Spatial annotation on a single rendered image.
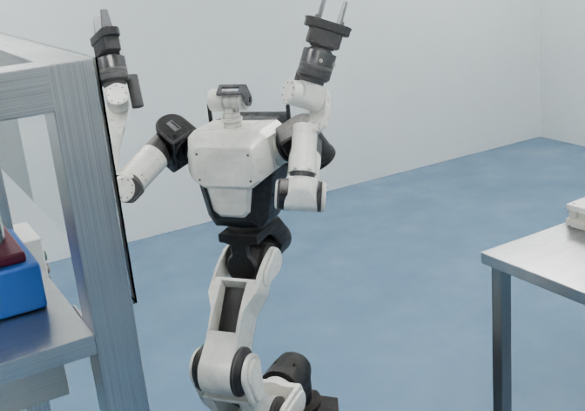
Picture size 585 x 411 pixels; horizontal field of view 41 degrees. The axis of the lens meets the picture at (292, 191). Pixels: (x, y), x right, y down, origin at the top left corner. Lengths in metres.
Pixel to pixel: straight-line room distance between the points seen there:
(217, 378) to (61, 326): 1.18
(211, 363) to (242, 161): 0.58
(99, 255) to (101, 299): 0.06
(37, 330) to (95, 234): 0.18
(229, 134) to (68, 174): 1.26
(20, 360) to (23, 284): 0.15
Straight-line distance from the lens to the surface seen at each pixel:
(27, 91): 1.03
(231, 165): 2.26
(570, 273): 2.21
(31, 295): 1.23
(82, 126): 1.05
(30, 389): 1.45
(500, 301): 2.37
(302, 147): 2.00
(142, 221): 5.18
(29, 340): 1.16
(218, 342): 2.34
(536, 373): 3.41
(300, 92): 2.02
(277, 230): 2.49
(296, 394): 2.69
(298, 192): 1.98
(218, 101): 2.29
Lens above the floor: 1.74
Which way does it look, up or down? 18 degrees down
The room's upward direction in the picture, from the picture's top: 5 degrees counter-clockwise
